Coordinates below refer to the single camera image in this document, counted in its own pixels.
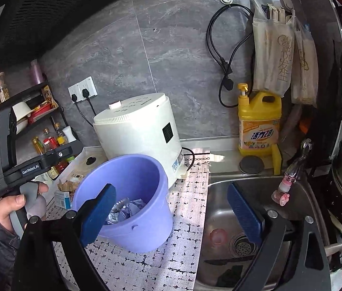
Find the red bowl on shelf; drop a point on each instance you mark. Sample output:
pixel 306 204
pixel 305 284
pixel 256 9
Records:
pixel 39 111

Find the dark soy sauce bottle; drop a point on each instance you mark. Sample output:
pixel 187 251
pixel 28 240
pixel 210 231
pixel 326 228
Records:
pixel 38 146

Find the white air fryer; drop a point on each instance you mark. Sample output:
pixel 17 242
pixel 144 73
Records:
pixel 142 125

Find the black kitchen shelf rack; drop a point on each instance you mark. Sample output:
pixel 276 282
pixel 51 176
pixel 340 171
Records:
pixel 32 106

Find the gold capped clear bottle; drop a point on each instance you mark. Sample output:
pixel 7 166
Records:
pixel 47 134

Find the brown paper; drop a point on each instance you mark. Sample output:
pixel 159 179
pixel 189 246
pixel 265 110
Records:
pixel 68 186

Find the stainless steel sink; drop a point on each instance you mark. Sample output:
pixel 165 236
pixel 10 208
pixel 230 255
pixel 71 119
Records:
pixel 291 256

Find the white wall socket panel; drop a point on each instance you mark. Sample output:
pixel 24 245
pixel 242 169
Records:
pixel 77 89

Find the yellow sponge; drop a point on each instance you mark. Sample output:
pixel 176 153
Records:
pixel 276 159

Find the yellow capped green label bottle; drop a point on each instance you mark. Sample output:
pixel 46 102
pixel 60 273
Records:
pixel 61 137

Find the white bowl on shelf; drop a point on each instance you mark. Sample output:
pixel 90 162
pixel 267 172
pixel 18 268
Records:
pixel 21 110

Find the round metal sink plug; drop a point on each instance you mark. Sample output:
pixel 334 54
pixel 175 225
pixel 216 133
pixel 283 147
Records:
pixel 251 165

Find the patterned white counter mat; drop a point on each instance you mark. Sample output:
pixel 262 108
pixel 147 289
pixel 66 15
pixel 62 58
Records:
pixel 159 247

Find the cream induction base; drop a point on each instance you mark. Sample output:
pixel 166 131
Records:
pixel 88 160

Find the person's left hand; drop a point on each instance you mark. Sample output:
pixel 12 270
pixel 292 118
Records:
pixel 7 205

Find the foil ball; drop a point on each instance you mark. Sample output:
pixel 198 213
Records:
pixel 124 209

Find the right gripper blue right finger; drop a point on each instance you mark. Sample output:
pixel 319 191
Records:
pixel 250 220

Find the white top oil dispenser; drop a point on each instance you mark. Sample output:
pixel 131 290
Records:
pixel 69 134

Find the chrome faucet with pink filter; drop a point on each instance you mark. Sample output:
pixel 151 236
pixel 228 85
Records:
pixel 281 194

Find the small beige hanging bag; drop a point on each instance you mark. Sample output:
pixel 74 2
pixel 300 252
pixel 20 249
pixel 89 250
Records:
pixel 304 79

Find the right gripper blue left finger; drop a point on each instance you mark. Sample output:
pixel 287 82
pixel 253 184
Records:
pixel 94 212

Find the purple plastic bucket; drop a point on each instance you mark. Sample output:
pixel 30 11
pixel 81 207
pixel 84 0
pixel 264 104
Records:
pixel 143 182

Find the red capped oil bottle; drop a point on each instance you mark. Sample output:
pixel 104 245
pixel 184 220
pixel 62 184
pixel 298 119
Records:
pixel 50 144

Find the blue white medicine box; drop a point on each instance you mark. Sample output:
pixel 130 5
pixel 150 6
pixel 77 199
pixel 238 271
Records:
pixel 62 200

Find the yellow dish soap bottle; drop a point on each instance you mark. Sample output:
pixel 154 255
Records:
pixel 259 119

